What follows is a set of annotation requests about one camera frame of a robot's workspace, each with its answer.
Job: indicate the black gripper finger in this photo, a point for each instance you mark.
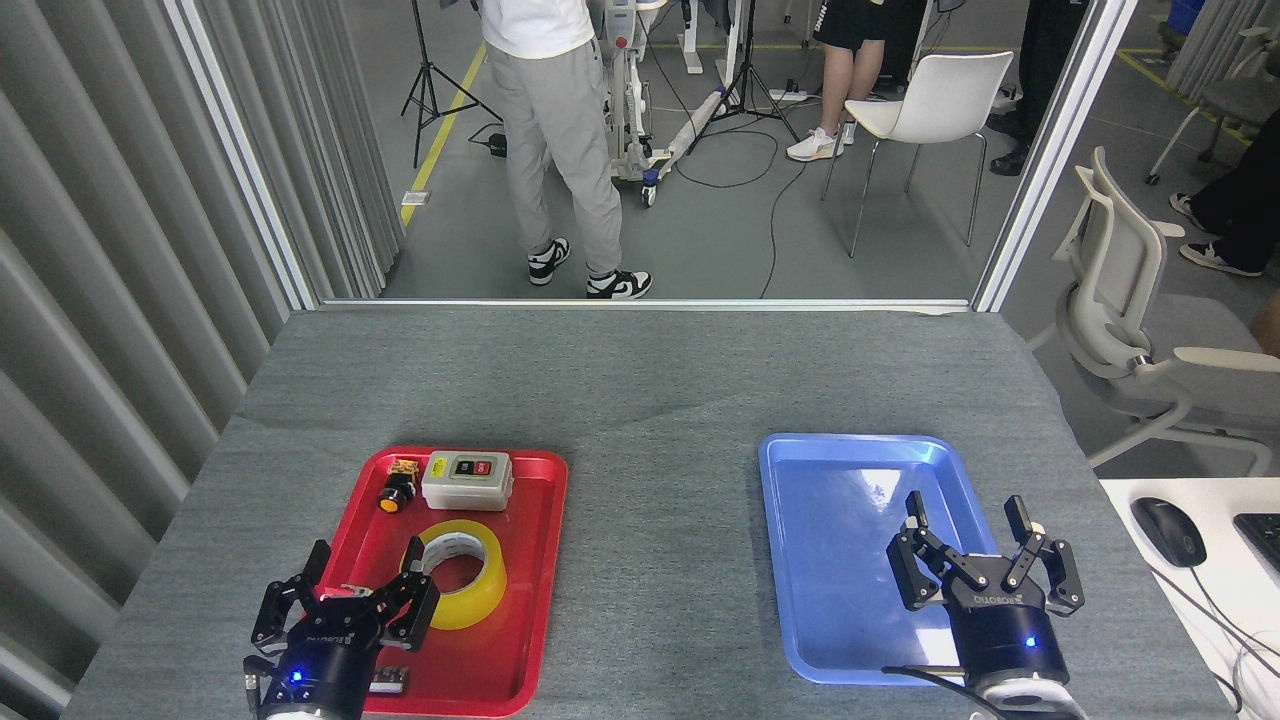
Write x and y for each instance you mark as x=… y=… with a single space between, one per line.
x=915 y=570
x=280 y=615
x=415 y=605
x=1060 y=580

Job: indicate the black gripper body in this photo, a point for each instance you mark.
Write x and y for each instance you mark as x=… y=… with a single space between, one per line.
x=310 y=660
x=1005 y=630

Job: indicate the yellow tape roll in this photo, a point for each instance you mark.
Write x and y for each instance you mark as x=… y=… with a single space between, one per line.
x=480 y=595

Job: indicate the person's forearm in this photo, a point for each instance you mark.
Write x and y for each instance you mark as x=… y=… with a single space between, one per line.
x=1270 y=325

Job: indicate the small black terminal block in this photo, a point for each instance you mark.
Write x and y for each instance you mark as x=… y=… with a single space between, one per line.
x=388 y=681

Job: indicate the red plastic tray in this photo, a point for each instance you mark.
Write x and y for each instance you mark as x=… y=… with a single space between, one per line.
x=480 y=660

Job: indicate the blue plastic tray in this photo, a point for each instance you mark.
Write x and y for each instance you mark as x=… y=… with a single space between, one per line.
x=830 y=560

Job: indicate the orange push button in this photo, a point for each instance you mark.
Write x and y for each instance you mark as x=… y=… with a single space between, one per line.
x=397 y=492

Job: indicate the black computer mouse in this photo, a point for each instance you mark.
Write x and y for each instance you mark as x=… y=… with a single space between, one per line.
x=1168 y=532

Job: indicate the white desk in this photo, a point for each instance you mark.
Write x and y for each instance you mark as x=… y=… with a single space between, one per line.
x=1215 y=600

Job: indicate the black keyboard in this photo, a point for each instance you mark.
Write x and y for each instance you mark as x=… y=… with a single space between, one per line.
x=1262 y=540

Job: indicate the grey office chair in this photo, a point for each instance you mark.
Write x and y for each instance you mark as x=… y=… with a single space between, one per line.
x=1110 y=260

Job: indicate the silver crossbar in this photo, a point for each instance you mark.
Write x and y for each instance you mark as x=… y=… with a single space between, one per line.
x=640 y=303

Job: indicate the seated person's legs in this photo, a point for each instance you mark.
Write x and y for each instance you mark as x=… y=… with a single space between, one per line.
x=1245 y=200

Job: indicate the white plastic chair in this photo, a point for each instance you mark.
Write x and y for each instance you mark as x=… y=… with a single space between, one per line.
x=940 y=95

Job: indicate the person with bare legs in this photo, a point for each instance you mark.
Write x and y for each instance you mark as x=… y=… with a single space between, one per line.
x=850 y=70

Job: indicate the person in sneakers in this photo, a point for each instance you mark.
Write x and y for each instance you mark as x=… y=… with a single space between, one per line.
x=560 y=120

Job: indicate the black tripod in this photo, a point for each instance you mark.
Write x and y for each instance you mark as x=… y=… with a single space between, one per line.
x=430 y=85
x=745 y=90

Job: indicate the grey chair with metal legs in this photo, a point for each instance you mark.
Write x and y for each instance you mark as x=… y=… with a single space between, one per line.
x=1235 y=100

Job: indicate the person in dark shoes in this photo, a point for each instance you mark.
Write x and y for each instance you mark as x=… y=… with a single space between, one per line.
x=1045 y=60

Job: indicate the white stand on wheels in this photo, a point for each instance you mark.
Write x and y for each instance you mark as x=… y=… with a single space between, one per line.
x=628 y=130

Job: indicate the blue bin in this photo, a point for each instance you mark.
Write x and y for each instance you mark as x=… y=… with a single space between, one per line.
x=1187 y=15

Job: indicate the white two-button switch box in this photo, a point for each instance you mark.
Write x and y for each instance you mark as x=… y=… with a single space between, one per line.
x=465 y=482

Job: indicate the silver post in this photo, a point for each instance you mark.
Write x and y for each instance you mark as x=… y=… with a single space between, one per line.
x=1050 y=150
x=240 y=150

